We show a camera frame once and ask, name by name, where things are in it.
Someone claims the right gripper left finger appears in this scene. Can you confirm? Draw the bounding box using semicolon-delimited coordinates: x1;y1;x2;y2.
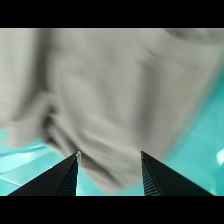
8;150;81;197

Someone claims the grey shirt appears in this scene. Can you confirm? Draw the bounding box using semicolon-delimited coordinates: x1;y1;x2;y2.
0;28;224;196

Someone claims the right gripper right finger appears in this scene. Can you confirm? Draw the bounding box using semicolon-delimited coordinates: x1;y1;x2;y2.
140;150;214;197

